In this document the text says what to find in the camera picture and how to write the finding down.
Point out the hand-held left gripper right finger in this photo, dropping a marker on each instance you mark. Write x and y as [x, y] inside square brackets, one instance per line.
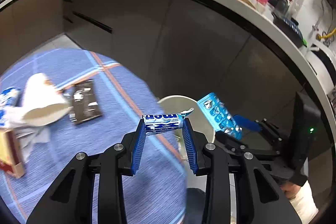
[189, 146]

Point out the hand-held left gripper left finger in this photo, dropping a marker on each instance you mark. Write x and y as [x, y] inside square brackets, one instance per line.
[138, 145]

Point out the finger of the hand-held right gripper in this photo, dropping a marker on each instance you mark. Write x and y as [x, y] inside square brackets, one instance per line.
[246, 123]
[252, 148]

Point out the light blue snack packet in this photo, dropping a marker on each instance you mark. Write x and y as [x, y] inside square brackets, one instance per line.
[218, 113]

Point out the blue white candy wrapper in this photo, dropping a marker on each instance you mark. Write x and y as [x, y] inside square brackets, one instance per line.
[162, 124]

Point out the white round trash bin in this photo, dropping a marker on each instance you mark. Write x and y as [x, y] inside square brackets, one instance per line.
[173, 106]

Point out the white paper tissue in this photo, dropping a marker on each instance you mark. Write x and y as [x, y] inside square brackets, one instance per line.
[39, 134]

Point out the blue checked tablecloth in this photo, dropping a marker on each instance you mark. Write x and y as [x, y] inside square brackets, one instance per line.
[113, 98]

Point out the black snack packet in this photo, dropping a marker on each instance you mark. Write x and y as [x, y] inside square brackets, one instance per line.
[85, 103]

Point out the black countertop appliance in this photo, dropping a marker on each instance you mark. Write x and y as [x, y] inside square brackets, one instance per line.
[288, 29]

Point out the white paper cup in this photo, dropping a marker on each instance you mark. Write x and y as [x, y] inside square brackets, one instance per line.
[39, 98]

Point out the grey kitchen counter cabinets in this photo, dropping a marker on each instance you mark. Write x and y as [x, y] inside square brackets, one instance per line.
[170, 29]

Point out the dark glass jar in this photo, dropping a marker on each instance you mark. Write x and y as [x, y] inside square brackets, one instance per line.
[283, 5]

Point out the brown yellow cardboard box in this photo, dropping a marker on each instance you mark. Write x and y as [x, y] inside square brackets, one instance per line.
[10, 153]

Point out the blue white crumpled packet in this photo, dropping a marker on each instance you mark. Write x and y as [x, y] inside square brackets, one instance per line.
[6, 103]

